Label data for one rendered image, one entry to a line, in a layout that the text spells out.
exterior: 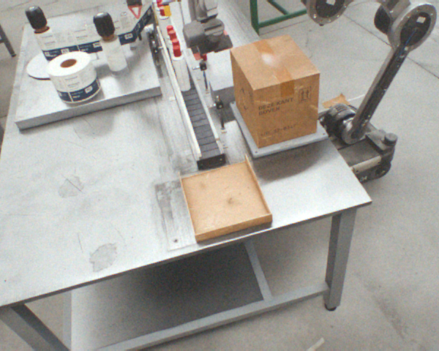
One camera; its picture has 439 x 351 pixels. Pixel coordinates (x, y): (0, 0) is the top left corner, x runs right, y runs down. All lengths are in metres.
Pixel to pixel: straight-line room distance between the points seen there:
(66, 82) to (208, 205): 0.90
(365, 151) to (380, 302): 0.83
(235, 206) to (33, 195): 0.79
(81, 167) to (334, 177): 0.98
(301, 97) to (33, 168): 1.10
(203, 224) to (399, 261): 1.25
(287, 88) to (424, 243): 1.30
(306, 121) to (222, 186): 0.40
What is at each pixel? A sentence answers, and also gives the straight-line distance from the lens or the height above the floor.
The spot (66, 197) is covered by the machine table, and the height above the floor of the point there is 0.83.
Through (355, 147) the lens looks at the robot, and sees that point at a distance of 2.52.
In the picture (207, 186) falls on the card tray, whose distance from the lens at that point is 1.51.
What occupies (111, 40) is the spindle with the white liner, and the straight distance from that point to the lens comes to 2.04.
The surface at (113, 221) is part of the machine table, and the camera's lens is 1.51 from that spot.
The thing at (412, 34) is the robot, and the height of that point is 0.87.
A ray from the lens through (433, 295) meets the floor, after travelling 2.30.
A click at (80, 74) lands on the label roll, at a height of 1.00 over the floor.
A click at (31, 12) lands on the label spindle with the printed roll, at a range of 2.28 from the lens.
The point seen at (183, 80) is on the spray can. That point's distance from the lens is 1.87.
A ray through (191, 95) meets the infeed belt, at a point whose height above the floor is 0.88.
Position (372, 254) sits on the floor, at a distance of 2.35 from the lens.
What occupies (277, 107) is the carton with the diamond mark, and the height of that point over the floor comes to 1.02.
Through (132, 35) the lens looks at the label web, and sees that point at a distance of 2.30.
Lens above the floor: 1.94
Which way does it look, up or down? 46 degrees down
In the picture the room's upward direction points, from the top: 10 degrees counter-clockwise
